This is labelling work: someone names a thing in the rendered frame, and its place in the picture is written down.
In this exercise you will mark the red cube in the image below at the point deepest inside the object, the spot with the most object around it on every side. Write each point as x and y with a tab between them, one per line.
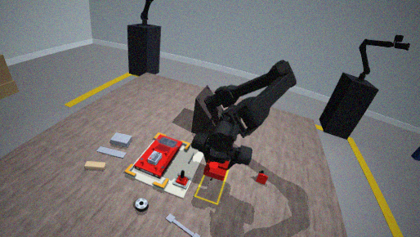
262	178

